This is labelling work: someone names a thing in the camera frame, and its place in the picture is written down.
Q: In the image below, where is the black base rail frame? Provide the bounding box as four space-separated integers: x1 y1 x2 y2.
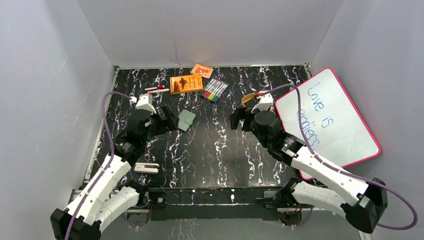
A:
125 187 314 229

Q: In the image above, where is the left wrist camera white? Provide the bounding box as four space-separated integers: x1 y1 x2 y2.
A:
129 93 157 115

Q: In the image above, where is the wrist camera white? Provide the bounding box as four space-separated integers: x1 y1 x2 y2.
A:
129 93 157 115
251 91 274 114

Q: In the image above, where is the tan oval tray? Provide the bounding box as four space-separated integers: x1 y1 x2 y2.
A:
241 93 256 113

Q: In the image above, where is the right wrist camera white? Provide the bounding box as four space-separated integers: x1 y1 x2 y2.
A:
251 91 274 114

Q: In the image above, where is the coloured marker pen set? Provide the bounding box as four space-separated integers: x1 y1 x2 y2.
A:
200 78 229 103

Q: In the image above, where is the orange book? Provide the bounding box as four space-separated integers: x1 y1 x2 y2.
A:
170 74 204 95

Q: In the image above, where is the green card holder wallet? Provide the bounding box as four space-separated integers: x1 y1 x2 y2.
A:
178 109 196 132

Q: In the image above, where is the white marker pen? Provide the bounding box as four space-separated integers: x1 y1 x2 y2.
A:
147 88 170 94

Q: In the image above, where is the white board pink frame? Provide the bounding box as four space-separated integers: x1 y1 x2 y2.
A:
275 68 381 168

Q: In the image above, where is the small orange card box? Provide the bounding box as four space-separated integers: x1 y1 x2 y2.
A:
191 63 214 79

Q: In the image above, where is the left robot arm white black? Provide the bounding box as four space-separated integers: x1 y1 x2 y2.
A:
50 105 179 240

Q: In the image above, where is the red capped white marker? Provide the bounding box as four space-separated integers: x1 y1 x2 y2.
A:
144 85 165 91

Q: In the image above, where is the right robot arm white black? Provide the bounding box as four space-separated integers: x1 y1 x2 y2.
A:
229 107 388 234

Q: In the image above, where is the white stapler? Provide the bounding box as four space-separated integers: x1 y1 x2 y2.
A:
134 162 160 174

